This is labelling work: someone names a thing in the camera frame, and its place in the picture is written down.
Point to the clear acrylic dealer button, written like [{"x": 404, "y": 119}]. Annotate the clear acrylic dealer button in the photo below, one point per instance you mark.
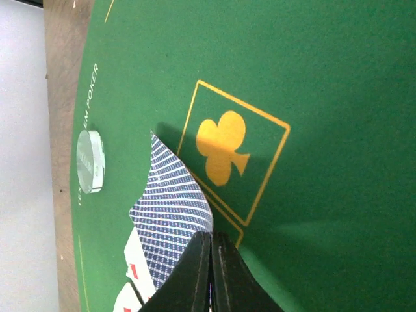
[{"x": 90, "y": 161}]

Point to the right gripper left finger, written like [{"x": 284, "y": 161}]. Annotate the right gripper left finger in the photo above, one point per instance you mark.
[{"x": 187, "y": 288}]

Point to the round green poker mat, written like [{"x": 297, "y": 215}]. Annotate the round green poker mat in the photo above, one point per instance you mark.
[{"x": 297, "y": 119}]

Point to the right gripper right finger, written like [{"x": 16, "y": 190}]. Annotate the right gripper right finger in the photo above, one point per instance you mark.
[{"x": 234, "y": 287}]

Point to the face-up red nine card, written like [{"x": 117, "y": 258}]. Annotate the face-up red nine card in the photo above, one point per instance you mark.
[{"x": 127, "y": 300}]

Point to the face-down community card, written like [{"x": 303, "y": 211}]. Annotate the face-down community card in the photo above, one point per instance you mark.
[{"x": 170, "y": 210}]

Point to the face-up red diamonds card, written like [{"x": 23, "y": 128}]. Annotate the face-up red diamonds card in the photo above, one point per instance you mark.
[{"x": 137, "y": 267}]

